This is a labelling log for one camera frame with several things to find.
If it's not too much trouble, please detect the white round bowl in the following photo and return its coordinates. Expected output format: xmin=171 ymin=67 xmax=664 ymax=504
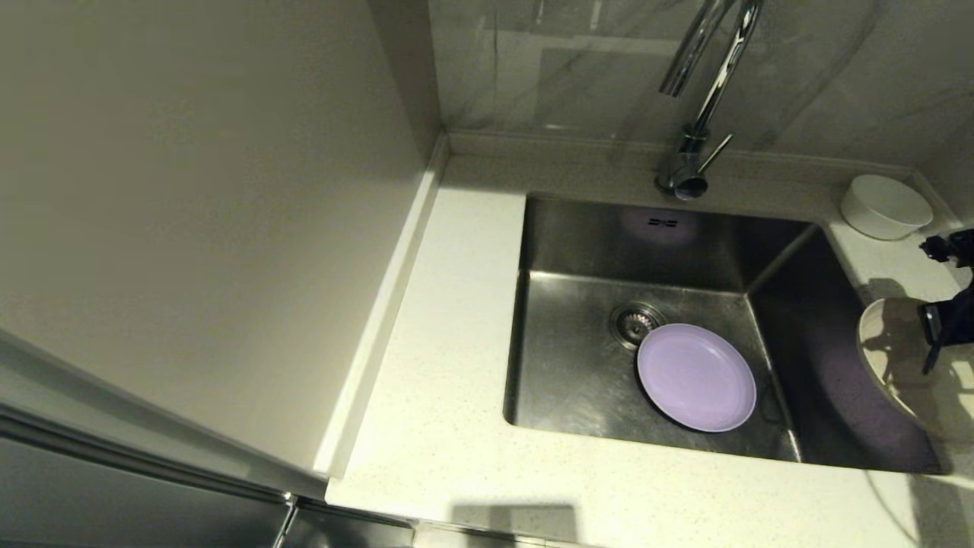
xmin=841 ymin=174 xmax=934 ymax=241

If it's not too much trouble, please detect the chrome gooseneck faucet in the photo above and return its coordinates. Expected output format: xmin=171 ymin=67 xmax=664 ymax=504
xmin=656 ymin=0 xmax=764 ymax=201

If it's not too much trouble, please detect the grey tall cabinet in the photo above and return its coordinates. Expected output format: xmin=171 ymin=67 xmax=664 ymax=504
xmin=0 ymin=0 xmax=427 ymax=548

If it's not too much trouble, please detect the metal sink drain strainer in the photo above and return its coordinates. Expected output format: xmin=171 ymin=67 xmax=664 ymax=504
xmin=609 ymin=302 xmax=664 ymax=349

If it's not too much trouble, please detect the cream round plate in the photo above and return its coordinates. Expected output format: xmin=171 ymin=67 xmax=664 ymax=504
xmin=858 ymin=297 xmax=974 ymax=446

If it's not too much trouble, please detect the stainless steel sink basin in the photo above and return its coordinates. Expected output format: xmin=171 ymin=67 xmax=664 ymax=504
xmin=502 ymin=194 xmax=944 ymax=474

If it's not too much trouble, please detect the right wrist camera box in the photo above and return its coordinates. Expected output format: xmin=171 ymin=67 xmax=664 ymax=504
xmin=919 ymin=230 xmax=974 ymax=269

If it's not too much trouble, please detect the purple round plate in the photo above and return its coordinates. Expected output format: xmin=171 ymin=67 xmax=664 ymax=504
xmin=636 ymin=323 xmax=758 ymax=433

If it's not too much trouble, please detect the counter base cabinet front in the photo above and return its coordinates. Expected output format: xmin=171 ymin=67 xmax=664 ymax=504
xmin=270 ymin=495 xmax=415 ymax=548

